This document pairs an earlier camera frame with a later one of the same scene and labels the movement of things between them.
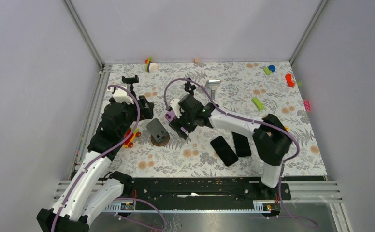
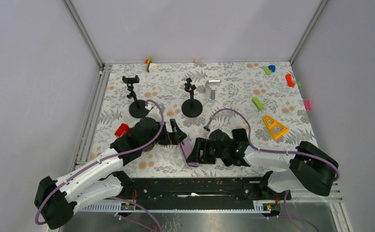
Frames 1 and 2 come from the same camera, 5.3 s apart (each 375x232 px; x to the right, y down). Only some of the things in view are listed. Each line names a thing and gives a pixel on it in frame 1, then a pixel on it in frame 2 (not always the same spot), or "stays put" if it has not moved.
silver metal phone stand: x=213 y=85 stays put
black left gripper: x=146 y=112 → x=173 y=137
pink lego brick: x=307 y=106 stays put
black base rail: x=204 y=189 stays put
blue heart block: x=272 y=67 stays put
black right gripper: x=177 y=123 → x=201 y=143
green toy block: x=258 y=104 stays put
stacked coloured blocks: x=150 y=66 stays put
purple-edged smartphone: x=170 y=116 → x=187 y=148
